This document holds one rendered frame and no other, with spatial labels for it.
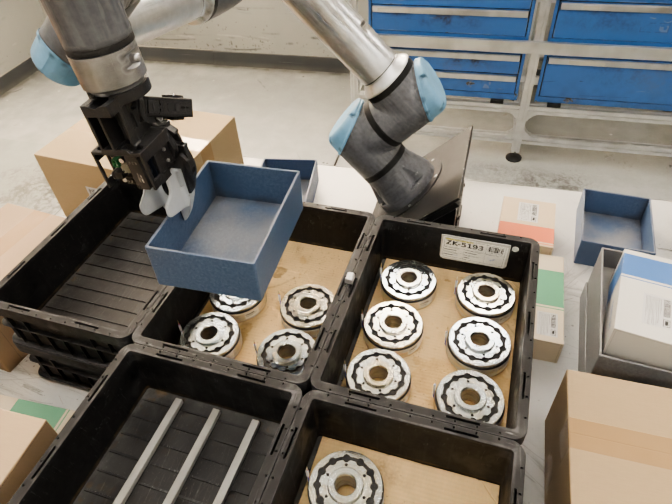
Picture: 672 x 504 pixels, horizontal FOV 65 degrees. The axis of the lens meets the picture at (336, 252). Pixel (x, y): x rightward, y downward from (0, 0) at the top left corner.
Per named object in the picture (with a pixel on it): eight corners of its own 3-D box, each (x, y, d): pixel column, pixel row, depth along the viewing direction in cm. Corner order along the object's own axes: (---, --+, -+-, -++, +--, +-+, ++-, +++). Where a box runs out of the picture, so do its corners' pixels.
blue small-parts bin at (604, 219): (576, 210, 136) (583, 187, 131) (641, 220, 131) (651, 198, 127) (573, 262, 122) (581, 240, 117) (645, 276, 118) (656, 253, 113)
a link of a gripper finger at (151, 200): (145, 237, 74) (120, 183, 68) (166, 211, 78) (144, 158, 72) (165, 240, 73) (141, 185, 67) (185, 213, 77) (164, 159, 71)
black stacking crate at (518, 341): (378, 258, 111) (378, 216, 103) (526, 285, 103) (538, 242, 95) (314, 428, 84) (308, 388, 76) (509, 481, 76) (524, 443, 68)
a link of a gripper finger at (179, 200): (168, 240, 73) (142, 185, 67) (188, 213, 77) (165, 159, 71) (188, 241, 72) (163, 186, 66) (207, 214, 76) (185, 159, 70)
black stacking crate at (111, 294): (132, 213, 126) (115, 173, 118) (245, 234, 119) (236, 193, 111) (11, 344, 99) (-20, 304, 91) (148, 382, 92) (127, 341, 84)
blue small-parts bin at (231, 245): (215, 195, 87) (206, 159, 82) (303, 207, 84) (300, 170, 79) (158, 284, 73) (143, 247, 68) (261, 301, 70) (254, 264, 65)
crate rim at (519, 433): (377, 222, 104) (377, 213, 103) (537, 249, 97) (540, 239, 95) (308, 395, 77) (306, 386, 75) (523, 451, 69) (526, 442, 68)
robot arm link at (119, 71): (92, 33, 62) (152, 31, 60) (109, 71, 65) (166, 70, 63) (51, 60, 57) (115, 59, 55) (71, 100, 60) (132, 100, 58)
